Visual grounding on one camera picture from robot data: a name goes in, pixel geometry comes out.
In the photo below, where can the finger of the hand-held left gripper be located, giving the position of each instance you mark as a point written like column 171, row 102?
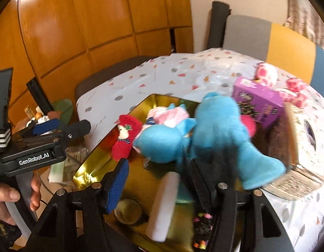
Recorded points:
column 75, row 131
column 45, row 128

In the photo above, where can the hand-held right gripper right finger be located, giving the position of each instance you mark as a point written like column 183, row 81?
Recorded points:
column 201, row 183

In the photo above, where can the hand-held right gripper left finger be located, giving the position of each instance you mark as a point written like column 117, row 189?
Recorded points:
column 117, row 183

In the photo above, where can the gold metal tin tray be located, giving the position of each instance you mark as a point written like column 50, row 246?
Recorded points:
column 99, row 162

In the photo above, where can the red christmas sock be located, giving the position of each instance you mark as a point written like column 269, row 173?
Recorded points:
column 121, row 147

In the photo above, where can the white sponge block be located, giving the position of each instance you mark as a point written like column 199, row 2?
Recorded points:
column 162, row 210

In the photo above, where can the large blue plush toy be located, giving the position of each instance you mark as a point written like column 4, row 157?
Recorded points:
column 217, row 126

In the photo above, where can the small white blue doll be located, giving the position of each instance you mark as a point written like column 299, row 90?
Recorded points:
column 152, row 114

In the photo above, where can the person's left forearm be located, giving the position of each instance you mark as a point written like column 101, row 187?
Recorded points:
column 4, row 237

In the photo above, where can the person's left hand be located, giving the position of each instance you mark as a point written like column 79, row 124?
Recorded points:
column 4, row 194

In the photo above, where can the green cloth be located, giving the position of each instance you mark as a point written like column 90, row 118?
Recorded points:
column 63, row 110

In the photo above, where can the black pole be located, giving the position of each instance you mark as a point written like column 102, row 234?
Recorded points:
column 40, row 95

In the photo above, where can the purple cardboard box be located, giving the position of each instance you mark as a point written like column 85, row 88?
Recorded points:
column 256, row 99

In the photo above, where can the ornate gold tissue box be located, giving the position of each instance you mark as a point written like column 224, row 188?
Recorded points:
column 303, row 162

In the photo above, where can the patterned light blue tablecloth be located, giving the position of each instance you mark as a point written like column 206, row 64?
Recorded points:
column 164, row 76

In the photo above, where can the wooden wardrobe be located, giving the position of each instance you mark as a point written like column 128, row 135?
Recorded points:
column 99, row 18

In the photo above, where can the pink spotted plush toy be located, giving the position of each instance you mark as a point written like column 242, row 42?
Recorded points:
column 267, row 73

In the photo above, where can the black rolled mat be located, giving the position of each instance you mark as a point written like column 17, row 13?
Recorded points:
column 217, row 26

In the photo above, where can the grey yellow blue chair back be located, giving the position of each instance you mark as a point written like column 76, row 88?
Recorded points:
column 290, row 44

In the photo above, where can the pink patterned curtain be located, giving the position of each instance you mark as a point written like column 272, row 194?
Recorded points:
column 309, row 18

